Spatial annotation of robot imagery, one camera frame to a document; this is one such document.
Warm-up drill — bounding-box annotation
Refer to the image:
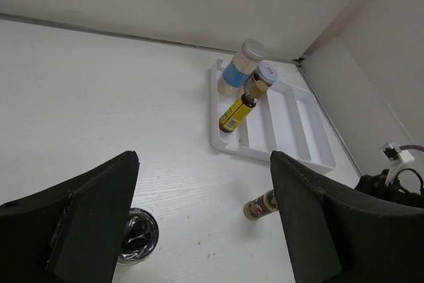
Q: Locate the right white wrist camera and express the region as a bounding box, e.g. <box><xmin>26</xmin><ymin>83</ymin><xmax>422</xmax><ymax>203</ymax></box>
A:
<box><xmin>380</xmin><ymin>143</ymin><xmax>415</xmax><ymax>185</ymax></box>

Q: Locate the blue label silver lid jar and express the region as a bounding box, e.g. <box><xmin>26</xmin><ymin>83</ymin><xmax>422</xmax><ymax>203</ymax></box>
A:
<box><xmin>217</xmin><ymin>38</ymin><xmax>265</xmax><ymax>97</ymax></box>

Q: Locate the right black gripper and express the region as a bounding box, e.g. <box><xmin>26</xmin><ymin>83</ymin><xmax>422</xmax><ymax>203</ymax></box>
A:
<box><xmin>354</xmin><ymin>168</ymin><xmax>423</xmax><ymax>207</ymax></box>

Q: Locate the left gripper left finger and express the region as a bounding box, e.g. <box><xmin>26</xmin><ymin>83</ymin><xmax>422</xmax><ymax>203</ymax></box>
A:
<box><xmin>1</xmin><ymin>151</ymin><xmax>139</xmax><ymax>282</ymax></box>

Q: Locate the black lid cream jar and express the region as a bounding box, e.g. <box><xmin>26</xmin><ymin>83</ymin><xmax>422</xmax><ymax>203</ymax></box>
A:
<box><xmin>117</xmin><ymin>207</ymin><xmax>160</xmax><ymax>266</ymax></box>

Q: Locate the white divided organizer tray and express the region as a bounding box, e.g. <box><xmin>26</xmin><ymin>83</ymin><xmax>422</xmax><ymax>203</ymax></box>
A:
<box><xmin>209</xmin><ymin>60</ymin><xmax>337</xmax><ymax>174</ymax></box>

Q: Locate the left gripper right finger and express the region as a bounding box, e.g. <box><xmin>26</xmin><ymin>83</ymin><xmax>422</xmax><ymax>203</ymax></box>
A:
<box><xmin>270</xmin><ymin>151</ymin><xmax>423</xmax><ymax>282</ymax></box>

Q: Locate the black pepper grinder bottle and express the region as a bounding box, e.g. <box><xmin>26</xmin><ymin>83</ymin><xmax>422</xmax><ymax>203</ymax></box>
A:
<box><xmin>243</xmin><ymin>190</ymin><xmax>278</xmax><ymax>221</ymax></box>

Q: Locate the yellow label brown cap bottle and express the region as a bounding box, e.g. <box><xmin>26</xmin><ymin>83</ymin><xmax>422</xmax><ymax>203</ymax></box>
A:
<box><xmin>219</xmin><ymin>80</ymin><xmax>268</xmax><ymax>133</ymax></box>

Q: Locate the white lid red logo jar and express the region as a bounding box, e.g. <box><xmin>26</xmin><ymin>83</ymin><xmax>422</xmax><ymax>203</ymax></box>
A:
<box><xmin>243</xmin><ymin>61</ymin><xmax>279</xmax><ymax>92</ymax></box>

